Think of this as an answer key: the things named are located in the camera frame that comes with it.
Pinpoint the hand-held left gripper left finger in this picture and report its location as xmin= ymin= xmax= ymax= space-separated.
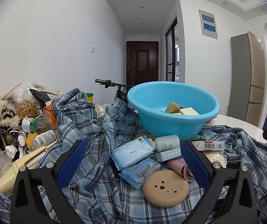
xmin=10 ymin=139 xmax=87 ymax=224

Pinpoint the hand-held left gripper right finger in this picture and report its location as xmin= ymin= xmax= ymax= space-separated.
xmin=180 ymin=140 xmax=258 ymax=224

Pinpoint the pink pouch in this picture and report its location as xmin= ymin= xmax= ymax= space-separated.
xmin=167 ymin=158 xmax=196 ymax=182

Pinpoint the red and white carton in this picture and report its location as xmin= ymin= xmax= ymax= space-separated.
xmin=191 ymin=141 xmax=225 ymax=151

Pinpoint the blue plastic basin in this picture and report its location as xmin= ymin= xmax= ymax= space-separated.
xmin=127 ymin=81 xmax=221 ymax=142

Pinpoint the tan round silicone case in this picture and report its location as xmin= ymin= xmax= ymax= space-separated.
xmin=143 ymin=170 xmax=190 ymax=207

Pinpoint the white tissue pack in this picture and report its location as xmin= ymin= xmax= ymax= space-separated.
xmin=203 ymin=150 xmax=227 ymax=168

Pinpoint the grey-blue cardboard box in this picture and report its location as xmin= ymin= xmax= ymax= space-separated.
xmin=152 ymin=147 xmax=183 ymax=163

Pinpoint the white lotion bottle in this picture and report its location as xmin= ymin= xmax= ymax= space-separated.
xmin=149 ymin=135 xmax=180 ymax=153

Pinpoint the white barcode label bottle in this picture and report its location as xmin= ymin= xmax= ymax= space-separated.
xmin=30 ymin=130 xmax=57 ymax=149

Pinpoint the small black box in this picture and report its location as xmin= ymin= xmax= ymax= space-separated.
xmin=224 ymin=154 xmax=242 ymax=168

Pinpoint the blue plaid shirt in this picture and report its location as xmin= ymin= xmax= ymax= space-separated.
xmin=0 ymin=88 xmax=267 ymax=224

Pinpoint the yellow packet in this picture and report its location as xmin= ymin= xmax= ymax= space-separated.
xmin=25 ymin=133 xmax=39 ymax=148

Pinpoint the white flat box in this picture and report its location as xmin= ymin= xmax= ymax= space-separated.
xmin=179 ymin=107 xmax=200 ymax=116

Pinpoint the green label plastic bottle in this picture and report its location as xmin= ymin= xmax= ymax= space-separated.
xmin=22 ymin=117 xmax=51 ymax=134

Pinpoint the orange packet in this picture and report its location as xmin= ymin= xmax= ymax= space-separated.
xmin=43 ymin=100 xmax=57 ymax=126

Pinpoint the blue barcode tissue pack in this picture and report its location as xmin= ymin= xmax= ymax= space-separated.
xmin=119 ymin=157 xmax=162 ymax=190

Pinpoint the light blue wet wipes pack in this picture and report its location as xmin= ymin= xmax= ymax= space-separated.
xmin=110 ymin=136 xmax=156 ymax=170

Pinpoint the beige refrigerator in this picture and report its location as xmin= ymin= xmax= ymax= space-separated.
xmin=227 ymin=31 xmax=267 ymax=129

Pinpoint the clear bag of nuts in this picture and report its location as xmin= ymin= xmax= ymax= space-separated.
xmin=15 ymin=83 xmax=45 ymax=119

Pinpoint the black foil packet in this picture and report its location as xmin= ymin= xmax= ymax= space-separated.
xmin=29 ymin=89 xmax=59 ymax=108

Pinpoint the black and cream fuzzy hat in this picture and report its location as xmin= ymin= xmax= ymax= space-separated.
xmin=0 ymin=96 xmax=22 ymax=127

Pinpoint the dark brown door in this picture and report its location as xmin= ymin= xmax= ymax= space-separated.
xmin=126 ymin=41 xmax=159 ymax=85

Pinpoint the black framed glass door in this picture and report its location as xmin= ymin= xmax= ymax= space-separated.
xmin=166 ymin=16 xmax=178 ymax=83

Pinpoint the wall electrical panel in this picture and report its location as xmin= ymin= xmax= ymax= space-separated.
xmin=198 ymin=9 xmax=218 ymax=39

